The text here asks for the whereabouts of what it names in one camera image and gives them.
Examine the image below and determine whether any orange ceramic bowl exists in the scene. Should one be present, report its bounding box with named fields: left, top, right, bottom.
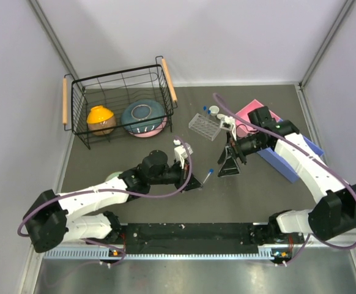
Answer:
left=87, top=105, right=117, bottom=136

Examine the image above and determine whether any black wire basket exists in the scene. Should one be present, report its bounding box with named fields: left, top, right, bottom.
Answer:
left=62, top=56, right=177, bottom=148

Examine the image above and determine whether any aluminium cable rail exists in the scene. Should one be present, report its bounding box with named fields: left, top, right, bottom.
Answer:
left=34, top=222, right=356, bottom=261

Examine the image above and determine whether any pink plastic box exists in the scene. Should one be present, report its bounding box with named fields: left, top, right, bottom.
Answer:
left=234, top=99, right=282, bottom=138

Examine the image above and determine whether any blue plastic box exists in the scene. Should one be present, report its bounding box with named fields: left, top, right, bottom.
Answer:
left=257, top=137, right=324, bottom=183

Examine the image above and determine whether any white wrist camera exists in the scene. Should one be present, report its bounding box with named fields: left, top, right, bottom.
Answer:
left=173, top=139, right=188, bottom=168
left=220, top=116, right=237, bottom=140

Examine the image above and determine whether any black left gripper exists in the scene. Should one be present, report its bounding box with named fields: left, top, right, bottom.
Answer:
left=149, top=158, right=203, bottom=193

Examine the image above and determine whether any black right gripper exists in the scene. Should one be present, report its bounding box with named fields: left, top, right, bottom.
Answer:
left=217, top=130, right=269, bottom=178

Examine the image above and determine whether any small white cup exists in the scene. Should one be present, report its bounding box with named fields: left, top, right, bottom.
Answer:
left=208, top=105, right=220, bottom=117

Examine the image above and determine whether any pink ceramic plate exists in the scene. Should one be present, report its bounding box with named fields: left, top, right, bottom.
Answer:
left=133, top=118, right=167, bottom=138

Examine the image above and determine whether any green ceramic bowl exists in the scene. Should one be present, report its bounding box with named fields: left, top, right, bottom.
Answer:
left=105, top=171, right=122, bottom=181

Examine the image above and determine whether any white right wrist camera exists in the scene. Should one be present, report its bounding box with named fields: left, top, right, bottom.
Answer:
left=220, top=116, right=237, bottom=140

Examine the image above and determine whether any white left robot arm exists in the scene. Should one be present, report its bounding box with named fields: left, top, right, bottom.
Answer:
left=21, top=146, right=202, bottom=253

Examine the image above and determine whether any clear test tube rack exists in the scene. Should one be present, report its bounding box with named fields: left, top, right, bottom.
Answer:
left=188, top=113, right=221, bottom=141

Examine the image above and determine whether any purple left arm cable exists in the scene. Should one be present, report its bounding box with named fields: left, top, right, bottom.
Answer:
left=17, top=136, right=193, bottom=267

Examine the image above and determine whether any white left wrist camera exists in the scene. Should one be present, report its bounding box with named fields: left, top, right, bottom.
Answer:
left=173, top=139, right=188, bottom=168

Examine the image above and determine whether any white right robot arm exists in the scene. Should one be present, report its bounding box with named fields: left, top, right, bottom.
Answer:
left=217, top=107, right=356, bottom=243

